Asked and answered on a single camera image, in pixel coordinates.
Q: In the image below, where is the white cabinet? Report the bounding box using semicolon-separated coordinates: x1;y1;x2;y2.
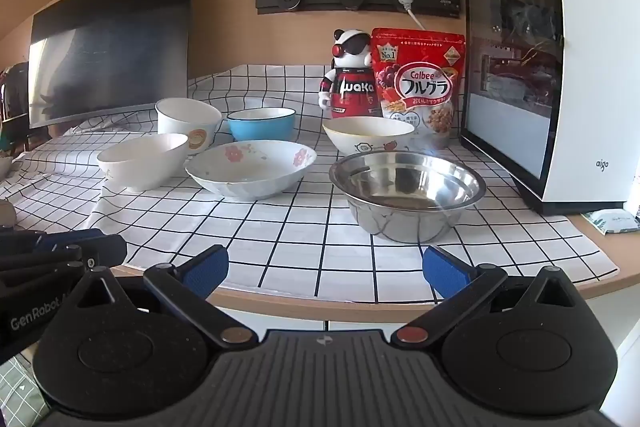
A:
215;252;640;427

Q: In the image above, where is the black computer monitor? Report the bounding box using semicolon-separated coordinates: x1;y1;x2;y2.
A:
27;0;199;130

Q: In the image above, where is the shallow floral white bowl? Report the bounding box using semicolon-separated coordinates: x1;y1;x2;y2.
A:
185;140;317;202

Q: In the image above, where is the white computer case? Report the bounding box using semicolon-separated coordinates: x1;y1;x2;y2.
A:
462;0;640;216

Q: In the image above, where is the green white packet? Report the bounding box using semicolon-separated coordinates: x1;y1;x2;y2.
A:
582;208;640;237

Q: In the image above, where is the red robot toy figure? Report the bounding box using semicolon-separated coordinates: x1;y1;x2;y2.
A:
319;28;383;120

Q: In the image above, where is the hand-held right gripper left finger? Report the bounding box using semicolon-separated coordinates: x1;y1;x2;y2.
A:
75;245;258;351

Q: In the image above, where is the black chair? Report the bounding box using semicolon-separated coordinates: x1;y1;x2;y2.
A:
0;62;31;152

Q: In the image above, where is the red cereal bag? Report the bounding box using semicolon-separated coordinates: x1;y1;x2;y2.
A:
371;28;466;150

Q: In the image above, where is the stainless steel bowl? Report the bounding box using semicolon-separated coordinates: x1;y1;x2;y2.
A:
329;152;487;244

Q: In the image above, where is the white bowl with yellow logo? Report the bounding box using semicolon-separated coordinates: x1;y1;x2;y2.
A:
155;98;224;156

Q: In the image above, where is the green patterned cloth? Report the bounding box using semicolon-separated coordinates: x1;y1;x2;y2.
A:
0;342;48;427

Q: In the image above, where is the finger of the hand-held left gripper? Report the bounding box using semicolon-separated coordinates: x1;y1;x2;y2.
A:
0;235;129;284
0;229;107;260

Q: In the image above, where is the blue enamel bowl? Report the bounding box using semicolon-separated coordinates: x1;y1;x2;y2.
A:
227;108;297;143

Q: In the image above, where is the black checked white tablecloth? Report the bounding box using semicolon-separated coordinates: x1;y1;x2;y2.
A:
0;64;621;303

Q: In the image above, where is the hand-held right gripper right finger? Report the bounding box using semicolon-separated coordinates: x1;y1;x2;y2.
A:
390;245;583;351

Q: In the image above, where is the small plain white bowl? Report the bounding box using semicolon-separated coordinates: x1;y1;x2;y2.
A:
96;133;190;194

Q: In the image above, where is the cream bowl with cartoon print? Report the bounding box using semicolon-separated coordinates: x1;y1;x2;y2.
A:
322;117;417;156

